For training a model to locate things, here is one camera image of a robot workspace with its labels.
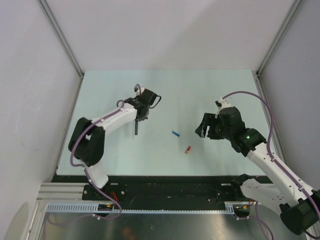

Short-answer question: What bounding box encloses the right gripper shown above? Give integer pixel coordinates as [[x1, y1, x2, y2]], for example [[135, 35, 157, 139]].
[[195, 112, 233, 140]]

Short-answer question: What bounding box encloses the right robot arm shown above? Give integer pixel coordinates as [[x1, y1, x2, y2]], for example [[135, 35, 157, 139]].
[[195, 107, 320, 235]]

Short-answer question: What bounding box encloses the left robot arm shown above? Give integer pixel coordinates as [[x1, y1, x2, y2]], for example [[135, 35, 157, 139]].
[[68, 84, 162, 200]]

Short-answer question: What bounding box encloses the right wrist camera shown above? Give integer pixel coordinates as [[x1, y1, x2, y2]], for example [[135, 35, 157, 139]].
[[215, 97, 232, 119]]

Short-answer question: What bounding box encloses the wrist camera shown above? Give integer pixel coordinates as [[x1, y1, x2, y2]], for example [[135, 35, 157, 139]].
[[215, 97, 232, 119], [134, 83, 147, 96]]

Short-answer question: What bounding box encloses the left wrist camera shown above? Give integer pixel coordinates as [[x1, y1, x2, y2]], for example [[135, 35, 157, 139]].
[[134, 83, 147, 96]]

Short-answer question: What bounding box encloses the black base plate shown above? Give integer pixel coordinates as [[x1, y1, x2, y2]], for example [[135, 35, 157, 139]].
[[51, 174, 276, 211]]

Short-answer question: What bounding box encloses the grey cable duct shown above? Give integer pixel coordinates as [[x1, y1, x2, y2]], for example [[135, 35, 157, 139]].
[[45, 202, 240, 215]]

